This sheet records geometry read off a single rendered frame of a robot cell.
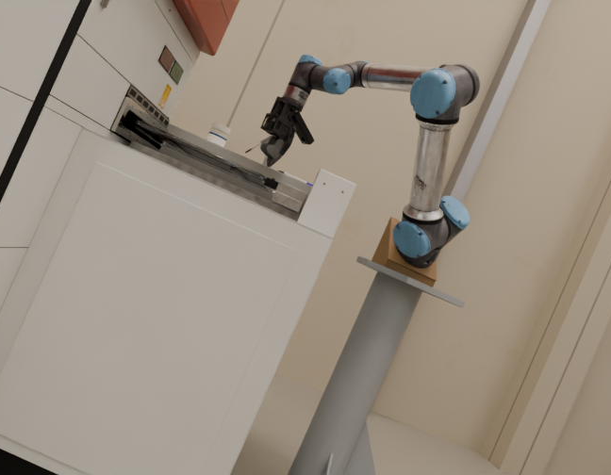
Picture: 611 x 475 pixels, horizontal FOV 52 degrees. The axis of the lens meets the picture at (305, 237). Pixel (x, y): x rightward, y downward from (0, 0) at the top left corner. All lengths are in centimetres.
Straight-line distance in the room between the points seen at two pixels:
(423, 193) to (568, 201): 275
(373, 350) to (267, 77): 213
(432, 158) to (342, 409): 83
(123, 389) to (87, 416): 10
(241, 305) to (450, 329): 283
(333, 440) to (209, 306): 79
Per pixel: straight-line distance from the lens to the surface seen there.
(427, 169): 173
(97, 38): 143
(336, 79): 189
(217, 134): 231
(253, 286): 141
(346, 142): 378
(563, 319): 422
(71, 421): 155
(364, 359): 200
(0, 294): 154
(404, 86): 190
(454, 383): 424
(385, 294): 199
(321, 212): 147
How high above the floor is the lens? 78
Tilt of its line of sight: 1 degrees up
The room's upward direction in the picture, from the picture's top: 24 degrees clockwise
